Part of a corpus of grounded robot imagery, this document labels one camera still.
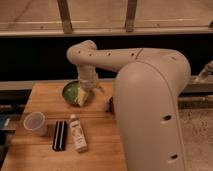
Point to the white plastic bottle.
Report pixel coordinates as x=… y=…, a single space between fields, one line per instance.
x=78 y=134

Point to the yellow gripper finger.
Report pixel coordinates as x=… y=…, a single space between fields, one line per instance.
x=82 y=96

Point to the red and blue toy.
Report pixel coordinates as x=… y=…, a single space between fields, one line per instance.
x=109 y=106

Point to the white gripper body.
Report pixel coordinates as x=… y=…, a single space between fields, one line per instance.
x=88 y=84

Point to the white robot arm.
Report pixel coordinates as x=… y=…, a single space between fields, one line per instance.
x=145 y=98

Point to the green ceramic bowl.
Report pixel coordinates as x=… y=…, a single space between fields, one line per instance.
x=70 y=92

